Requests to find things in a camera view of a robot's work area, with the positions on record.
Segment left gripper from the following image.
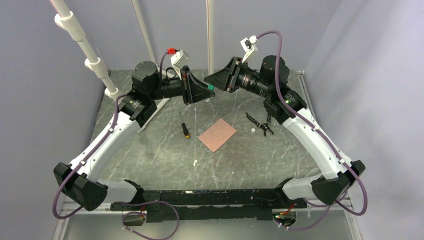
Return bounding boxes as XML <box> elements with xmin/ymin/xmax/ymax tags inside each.
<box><xmin>149</xmin><ymin>65</ymin><xmax>215</xmax><ymax>106</ymax></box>

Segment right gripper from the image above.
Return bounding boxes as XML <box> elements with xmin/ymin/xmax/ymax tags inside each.
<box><xmin>204</xmin><ymin>56</ymin><xmax>273</xmax><ymax>98</ymax></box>

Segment green glue stick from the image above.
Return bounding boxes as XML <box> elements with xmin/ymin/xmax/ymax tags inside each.
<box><xmin>207</xmin><ymin>84</ymin><xmax>215</xmax><ymax>92</ymax></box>

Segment pink envelope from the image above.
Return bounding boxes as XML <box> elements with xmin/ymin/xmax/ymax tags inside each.
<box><xmin>198</xmin><ymin>118</ymin><xmax>237</xmax><ymax>153</ymax></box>

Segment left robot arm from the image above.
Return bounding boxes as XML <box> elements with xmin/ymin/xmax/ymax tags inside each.
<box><xmin>53</xmin><ymin>61</ymin><xmax>216</xmax><ymax>211</ymax></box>

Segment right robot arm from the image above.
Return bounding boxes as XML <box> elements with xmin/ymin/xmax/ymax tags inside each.
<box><xmin>204</xmin><ymin>55</ymin><xmax>366</xmax><ymax>208</ymax></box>

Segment black yellow screwdriver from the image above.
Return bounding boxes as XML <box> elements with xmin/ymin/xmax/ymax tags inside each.
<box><xmin>179</xmin><ymin>112</ymin><xmax>190</xmax><ymax>139</ymax></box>

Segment black pliers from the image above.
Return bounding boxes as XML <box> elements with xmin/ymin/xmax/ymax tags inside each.
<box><xmin>245</xmin><ymin>112</ymin><xmax>275</xmax><ymax>137</ymax></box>

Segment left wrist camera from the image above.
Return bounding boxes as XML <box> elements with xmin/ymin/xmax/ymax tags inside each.
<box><xmin>170</xmin><ymin>49</ymin><xmax>190</xmax><ymax>71</ymax></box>

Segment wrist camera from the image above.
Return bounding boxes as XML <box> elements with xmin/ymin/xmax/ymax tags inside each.
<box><xmin>170</xmin><ymin>49</ymin><xmax>190</xmax><ymax>71</ymax></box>
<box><xmin>240</xmin><ymin>35</ymin><xmax>258</xmax><ymax>64</ymax></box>

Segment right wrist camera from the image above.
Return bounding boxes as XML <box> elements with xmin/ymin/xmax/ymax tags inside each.
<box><xmin>240</xmin><ymin>35</ymin><xmax>258</xmax><ymax>64</ymax></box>

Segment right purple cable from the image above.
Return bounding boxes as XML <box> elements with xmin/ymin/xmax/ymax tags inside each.
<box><xmin>256</xmin><ymin>30</ymin><xmax>369</xmax><ymax>232</ymax></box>

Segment purple cable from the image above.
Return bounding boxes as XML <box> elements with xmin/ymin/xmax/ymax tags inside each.
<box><xmin>256</xmin><ymin>30</ymin><xmax>369</xmax><ymax>232</ymax></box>
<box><xmin>52</xmin><ymin>49</ymin><xmax>173</xmax><ymax>221</ymax></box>

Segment aluminium side rail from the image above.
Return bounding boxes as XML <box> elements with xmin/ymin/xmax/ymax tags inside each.
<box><xmin>295</xmin><ymin>70</ymin><xmax>315</xmax><ymax>115</ymax></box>

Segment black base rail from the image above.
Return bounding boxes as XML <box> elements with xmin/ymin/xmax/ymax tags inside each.
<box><xmin>110</xmin><ymin>188</ymin><xmax>307</xmax><ymax>223</ymax></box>

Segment white PVC pipe frame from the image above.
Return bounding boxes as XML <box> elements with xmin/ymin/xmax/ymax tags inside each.
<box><xmin>48</xmin><ymin>0</ymin><xmax>216</xmax><ymax>133</ymax></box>

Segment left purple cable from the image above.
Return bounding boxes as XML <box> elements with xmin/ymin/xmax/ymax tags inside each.
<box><xmin>52</xmin><ymin>49</ymin><xmax>173</xmax><ymax>221</ymax></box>

